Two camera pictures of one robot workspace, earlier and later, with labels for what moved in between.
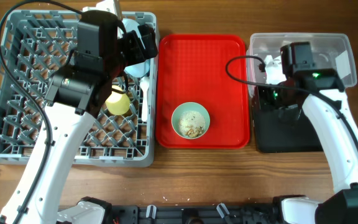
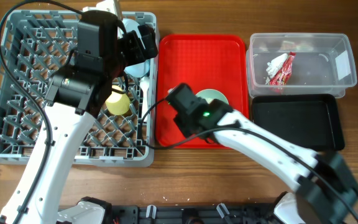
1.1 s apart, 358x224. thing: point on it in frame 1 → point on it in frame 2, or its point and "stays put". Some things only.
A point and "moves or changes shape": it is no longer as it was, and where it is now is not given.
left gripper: [138, 55] stays put
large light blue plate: [140, 70] stays put
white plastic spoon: [144, 84] stays put
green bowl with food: [191, 120] moves or changes shape
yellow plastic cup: [118, 103] stays put
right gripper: [261, 93] → [180, 124]
